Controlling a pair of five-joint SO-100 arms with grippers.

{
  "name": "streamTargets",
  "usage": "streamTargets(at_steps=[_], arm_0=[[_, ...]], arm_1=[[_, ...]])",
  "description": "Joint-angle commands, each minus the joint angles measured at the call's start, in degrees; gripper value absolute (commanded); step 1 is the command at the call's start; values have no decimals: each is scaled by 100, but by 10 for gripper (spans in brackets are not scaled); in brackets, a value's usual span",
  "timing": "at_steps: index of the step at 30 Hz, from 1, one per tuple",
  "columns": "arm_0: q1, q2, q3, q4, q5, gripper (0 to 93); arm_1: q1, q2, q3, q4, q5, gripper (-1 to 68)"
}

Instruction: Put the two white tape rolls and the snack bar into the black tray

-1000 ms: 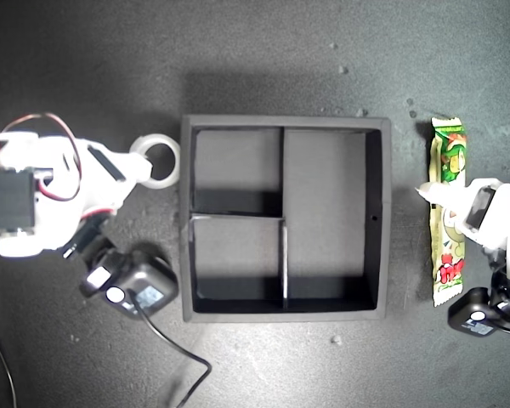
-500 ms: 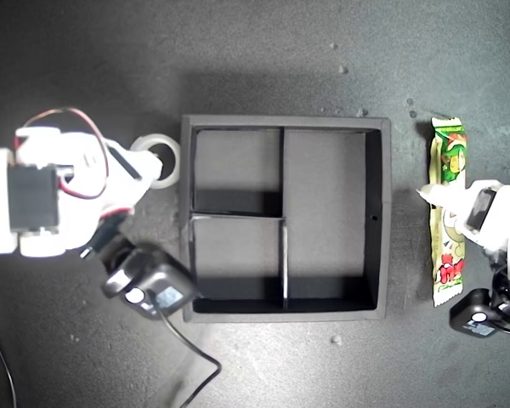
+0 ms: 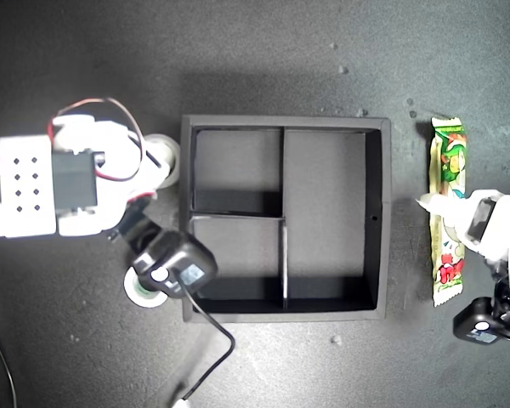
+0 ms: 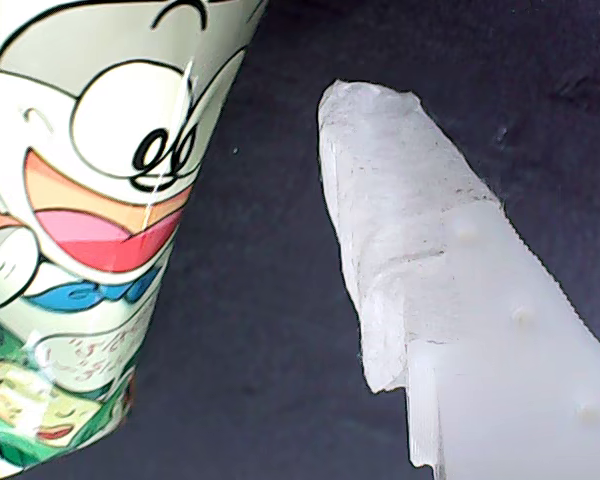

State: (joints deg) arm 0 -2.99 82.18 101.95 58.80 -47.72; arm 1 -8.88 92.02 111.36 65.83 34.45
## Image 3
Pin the green printed snack bar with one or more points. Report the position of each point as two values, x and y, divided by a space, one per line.
448 161

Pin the white tape roll green core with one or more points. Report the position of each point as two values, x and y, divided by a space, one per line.
132 294

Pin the black tray with wells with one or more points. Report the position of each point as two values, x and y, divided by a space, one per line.
323 178

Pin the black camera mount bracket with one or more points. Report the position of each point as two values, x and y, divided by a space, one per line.
132 221

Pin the small black camera box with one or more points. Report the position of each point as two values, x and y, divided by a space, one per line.
174 259
478 325

